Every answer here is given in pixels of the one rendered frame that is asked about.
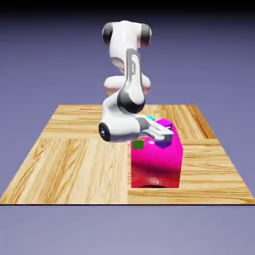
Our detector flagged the small blue cube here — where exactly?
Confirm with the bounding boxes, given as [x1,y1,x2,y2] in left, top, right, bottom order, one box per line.
[155,140,172,149]

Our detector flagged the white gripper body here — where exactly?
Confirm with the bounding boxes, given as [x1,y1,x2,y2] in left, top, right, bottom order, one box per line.
[140,123,174,142]

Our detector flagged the large magenta box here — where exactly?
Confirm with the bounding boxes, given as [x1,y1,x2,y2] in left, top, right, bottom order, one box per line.
[130,119,184,189]

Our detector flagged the small purple cube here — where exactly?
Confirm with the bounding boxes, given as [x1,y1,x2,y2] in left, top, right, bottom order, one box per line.
[155,119,173,129]

